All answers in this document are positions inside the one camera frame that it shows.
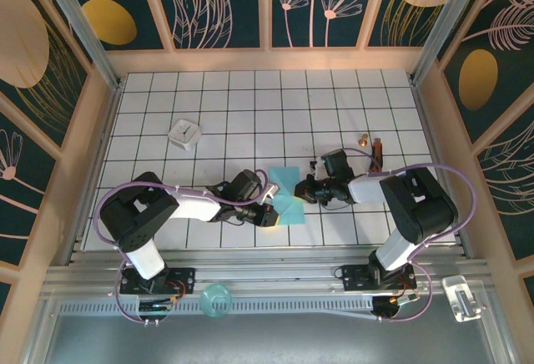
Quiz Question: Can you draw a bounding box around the light blue cloth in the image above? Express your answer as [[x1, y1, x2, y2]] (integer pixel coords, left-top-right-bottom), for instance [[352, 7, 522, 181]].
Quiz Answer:
[[266, 166, 305, 226]]

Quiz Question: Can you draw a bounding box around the white square clock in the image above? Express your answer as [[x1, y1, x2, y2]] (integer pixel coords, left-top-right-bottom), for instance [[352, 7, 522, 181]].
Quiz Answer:
[[168, 119, 203, 152]]

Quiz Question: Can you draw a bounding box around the orange black screwdriver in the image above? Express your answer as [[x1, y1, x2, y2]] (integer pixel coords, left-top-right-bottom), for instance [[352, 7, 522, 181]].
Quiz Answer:
[[369, 137, 384, 173]]

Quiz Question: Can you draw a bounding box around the clear teal glass bowl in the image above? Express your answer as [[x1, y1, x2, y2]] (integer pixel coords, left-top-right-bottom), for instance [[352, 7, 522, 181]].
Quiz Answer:
[[199, 283, 233, 321]]

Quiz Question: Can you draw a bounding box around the small black circuit board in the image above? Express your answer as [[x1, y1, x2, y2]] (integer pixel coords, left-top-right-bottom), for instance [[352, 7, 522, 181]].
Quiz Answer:
[[137, 295, 185, 316], [370, 291, 421, 317]]

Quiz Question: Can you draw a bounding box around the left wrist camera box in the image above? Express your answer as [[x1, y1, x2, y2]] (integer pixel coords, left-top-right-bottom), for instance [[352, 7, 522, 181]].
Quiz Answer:
[[263, 182, 281, 205]]

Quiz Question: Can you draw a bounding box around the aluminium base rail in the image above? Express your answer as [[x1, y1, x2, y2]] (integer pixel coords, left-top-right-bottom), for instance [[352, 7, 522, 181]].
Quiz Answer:
[[41, 245, 496, 298]]

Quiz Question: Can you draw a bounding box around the grey slotted cable duct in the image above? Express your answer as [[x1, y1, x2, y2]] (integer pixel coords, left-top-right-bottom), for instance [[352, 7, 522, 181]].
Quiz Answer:
[[58, 296, 379, 319]]

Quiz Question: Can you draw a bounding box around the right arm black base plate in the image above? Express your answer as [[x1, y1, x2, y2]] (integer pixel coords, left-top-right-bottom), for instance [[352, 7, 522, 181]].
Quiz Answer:
[[340, 264, 418, 293]]

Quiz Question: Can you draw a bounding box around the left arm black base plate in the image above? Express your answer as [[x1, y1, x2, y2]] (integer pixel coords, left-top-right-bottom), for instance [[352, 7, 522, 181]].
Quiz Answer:
[[119, 266, 197, 297]]

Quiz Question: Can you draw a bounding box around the aluminium side rail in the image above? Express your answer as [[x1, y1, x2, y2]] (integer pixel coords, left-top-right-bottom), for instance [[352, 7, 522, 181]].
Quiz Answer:
[[62, 82, 124, 265], [411, 79, 476, 259]]

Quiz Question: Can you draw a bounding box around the dark floral wall panel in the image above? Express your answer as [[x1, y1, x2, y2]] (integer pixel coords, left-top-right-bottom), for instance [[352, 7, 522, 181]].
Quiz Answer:
[[270, 0, 387, 49], [0, 100, 58, 267], [0, 0, 92, 148], [68, 0, 166, 51], [149, 0, 262, 51], [475, 119, 534, 261], [440, 0, 534, 144], [365, 0, 460, 48]]

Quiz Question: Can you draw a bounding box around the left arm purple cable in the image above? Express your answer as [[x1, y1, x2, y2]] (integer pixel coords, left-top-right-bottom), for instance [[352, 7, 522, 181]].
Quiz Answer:
[[92, 167, 272, 326]]

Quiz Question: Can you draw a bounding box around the clear acrylic bracket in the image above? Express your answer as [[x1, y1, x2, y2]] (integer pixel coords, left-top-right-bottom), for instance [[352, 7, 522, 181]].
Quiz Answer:
[[441, 275, 487, 323]]

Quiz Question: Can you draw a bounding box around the aluminium corner post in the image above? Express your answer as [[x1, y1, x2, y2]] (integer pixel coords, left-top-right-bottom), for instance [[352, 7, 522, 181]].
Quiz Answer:
[[410, 0, 501, 86], [33, 0, 123, 90]]

